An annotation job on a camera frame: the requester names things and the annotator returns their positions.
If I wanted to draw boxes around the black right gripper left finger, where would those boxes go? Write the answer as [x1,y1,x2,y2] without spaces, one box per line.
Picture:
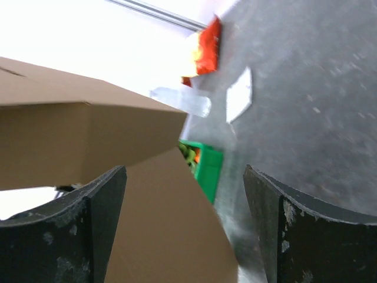
[1,166,127,283]

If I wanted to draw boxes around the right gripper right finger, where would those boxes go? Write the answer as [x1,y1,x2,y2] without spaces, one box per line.
[243,165,376,282]

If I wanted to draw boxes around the brown cardboard box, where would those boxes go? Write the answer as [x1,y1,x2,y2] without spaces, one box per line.
[1,58,238,282]

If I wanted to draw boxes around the green plastic crate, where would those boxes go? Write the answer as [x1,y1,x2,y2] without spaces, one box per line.
[178,140,223,205]

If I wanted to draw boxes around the white paper packet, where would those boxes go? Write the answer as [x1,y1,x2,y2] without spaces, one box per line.
[226,67,253,124]

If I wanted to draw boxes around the clear plastic water bottle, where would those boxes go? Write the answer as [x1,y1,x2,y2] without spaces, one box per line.
[149,85,212,117]

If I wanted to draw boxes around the red chip bag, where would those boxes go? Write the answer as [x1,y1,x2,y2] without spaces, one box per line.
[178,15,222,87]

